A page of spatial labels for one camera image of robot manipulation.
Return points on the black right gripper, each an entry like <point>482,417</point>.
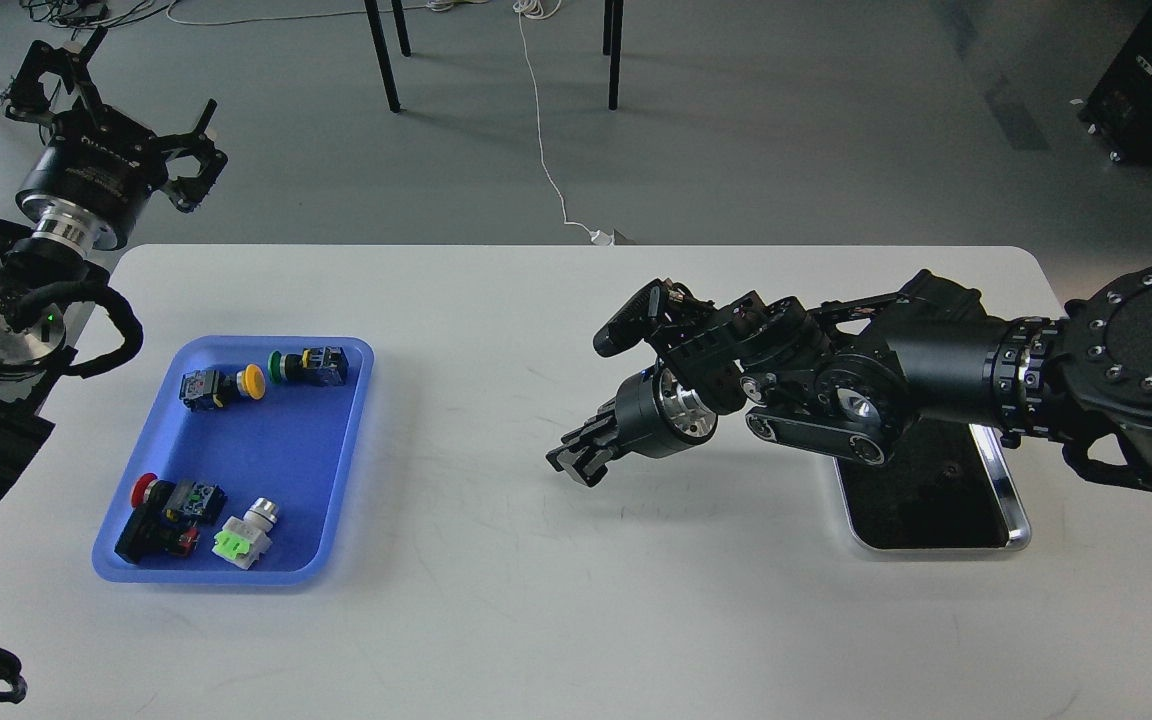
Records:
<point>651,415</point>

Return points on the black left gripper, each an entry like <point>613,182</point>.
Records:
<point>86,175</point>

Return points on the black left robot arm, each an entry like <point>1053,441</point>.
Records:
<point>58,313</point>

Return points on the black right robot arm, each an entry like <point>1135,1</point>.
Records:
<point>847,379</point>

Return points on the black table leg left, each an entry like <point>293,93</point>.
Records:
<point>379,41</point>

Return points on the black thin table leg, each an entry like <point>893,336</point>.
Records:
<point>399,16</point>

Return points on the silver metal tray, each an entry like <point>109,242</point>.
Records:
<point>946,492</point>

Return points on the blue plastic tray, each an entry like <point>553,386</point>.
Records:
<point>295,447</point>

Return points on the red emergency stop button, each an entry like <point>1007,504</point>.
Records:
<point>167,517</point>

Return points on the black table leg right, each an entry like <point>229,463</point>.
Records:
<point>614,11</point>

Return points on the yellow push button switch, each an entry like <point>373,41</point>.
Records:
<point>213,389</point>

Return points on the green push button switch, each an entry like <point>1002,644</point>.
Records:
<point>320,366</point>

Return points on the white green selector switch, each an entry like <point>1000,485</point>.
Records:
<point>243,541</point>

